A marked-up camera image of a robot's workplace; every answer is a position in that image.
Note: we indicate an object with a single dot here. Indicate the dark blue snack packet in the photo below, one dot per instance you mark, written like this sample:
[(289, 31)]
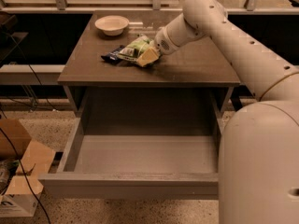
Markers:
[(112, 56)]

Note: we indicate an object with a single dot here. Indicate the white bowl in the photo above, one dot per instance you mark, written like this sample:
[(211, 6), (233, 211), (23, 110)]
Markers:
[(112, 25)]

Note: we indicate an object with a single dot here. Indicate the brown cardboard box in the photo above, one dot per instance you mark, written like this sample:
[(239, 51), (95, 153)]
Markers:
[(36, 158)]

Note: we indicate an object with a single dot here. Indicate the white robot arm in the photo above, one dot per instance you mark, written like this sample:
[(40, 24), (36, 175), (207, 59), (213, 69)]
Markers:
[(259, 150)]

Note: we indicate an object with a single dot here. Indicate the white box with logo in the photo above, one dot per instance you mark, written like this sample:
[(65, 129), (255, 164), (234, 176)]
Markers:
[(19, 205)]

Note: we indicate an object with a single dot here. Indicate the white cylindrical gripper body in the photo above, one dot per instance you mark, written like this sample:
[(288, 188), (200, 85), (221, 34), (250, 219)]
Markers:
[(163, 41)]

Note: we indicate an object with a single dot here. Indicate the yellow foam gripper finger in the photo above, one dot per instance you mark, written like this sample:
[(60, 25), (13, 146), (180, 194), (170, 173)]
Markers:
[(148, 56)]

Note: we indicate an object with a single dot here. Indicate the green jalapeno chip bag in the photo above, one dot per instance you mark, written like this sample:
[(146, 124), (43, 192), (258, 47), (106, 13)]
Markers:
[(135, 49)]

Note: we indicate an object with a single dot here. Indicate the open grey top drawer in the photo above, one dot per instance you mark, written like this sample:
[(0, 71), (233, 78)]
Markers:
[(141, 144)]

